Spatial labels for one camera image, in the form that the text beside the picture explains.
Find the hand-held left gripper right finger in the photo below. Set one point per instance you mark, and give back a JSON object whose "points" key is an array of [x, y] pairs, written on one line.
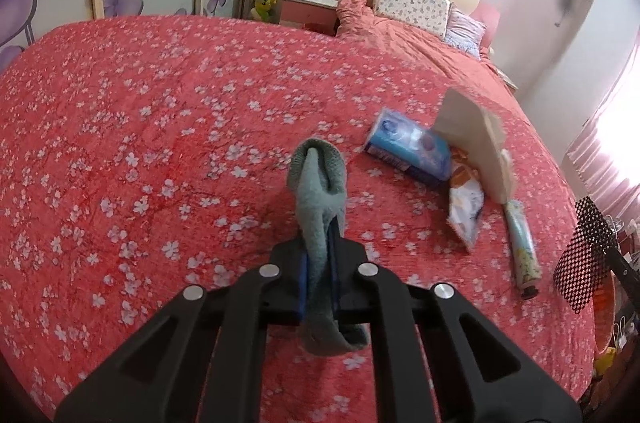
{"points": [[345, 303]]}

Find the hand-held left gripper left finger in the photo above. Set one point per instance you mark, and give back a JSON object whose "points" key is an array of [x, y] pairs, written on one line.
{"points": [[302, 288]]}

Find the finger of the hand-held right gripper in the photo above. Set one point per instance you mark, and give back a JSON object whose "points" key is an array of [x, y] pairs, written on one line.
{"points": [[622, 265]]}

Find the orange plastic laundry basket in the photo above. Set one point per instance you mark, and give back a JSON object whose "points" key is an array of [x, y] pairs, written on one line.
{"points": [[605, 303]]}

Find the black mesh cloth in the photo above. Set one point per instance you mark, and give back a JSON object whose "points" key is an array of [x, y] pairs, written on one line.
{"points": [[580, 263]]}

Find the grey green knitted cloth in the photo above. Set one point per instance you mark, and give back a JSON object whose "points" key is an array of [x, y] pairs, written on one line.
{"points": [[320, 203]]}

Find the floral paper roll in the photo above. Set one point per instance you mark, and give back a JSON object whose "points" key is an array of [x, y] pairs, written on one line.
{"points": [[522, 248]]}

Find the pink curtain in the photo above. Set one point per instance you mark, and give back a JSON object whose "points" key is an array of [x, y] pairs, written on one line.
{"points": [[615, 153]]}

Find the orange white snack bag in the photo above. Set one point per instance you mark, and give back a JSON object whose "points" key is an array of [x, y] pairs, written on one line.
{"points": [[465, 203]]}

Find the blue tissue pack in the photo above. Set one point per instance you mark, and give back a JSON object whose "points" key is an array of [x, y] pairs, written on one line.
{"points": [[405, 143]]}

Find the beige book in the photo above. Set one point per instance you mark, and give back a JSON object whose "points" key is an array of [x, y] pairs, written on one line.
{"points": [[470, 128]]}

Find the red floral printed blanket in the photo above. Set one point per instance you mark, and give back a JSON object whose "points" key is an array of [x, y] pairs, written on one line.
{"points": [[150, 128]]}

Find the pink nightstand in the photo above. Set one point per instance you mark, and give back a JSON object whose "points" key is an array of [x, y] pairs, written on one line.
{"points": [[305, 10], [505, 78]]}

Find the striped pink pillow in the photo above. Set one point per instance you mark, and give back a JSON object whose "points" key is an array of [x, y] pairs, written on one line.
{"points": [[465, 30]]}

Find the floral pillow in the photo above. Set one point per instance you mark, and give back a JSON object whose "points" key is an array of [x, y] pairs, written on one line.
{"points": [[410, 5]]}

